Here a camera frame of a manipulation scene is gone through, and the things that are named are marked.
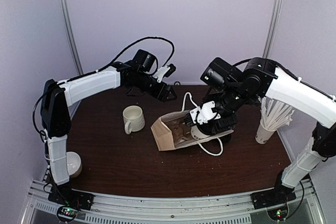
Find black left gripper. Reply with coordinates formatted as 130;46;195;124
131;71;177;102

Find white paper coffee cup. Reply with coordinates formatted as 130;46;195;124
190;126;212;141

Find brown paper bag white handles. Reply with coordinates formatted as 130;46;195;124
151;92;234;156

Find brown cardboard cup carrier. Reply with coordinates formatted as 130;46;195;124
171;119;192;145

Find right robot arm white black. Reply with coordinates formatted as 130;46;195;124
193;57;335;204

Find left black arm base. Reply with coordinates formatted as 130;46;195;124
48;181;94;210

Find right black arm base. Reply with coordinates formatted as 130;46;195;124
251;172;296;209

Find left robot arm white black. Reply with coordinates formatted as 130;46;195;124
40;49;176;205

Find paper cup holding straws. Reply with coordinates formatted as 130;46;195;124
255;123;275;144

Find white ribbed ceramic mug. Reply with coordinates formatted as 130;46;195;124
122;105;145;135

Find bundle of white wrapped straws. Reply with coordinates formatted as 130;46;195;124
259;97;295;131

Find white ceramic bowl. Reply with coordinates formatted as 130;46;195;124
66;152;82;178

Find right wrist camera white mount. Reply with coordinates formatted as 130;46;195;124
184;101;221;127

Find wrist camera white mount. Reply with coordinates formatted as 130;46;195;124
184;101;221;127
153;63;176;83

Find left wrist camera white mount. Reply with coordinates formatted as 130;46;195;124
153;63;176;83

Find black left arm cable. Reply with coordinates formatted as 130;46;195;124
31;36;176;143

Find aluminium front rail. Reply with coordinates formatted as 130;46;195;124
20;176;329;224

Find right aluminium corner post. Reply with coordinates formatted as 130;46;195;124
262;0;283;59

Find aluminium corner post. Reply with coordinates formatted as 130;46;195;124
262;0;283;59
59;0;83;75

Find left aluminium corner post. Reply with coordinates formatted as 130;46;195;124
59;0;83;75

